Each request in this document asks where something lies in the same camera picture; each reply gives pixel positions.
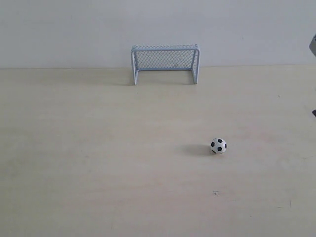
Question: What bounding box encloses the black and white soccer ball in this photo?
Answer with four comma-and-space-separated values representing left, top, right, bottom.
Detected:
210, 138, 227, 154

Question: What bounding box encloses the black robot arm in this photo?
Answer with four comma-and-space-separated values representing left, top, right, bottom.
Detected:
309, 35, 316, 57

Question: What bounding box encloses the small white soccer goal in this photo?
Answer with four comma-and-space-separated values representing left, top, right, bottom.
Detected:
130, 44, 200, 85

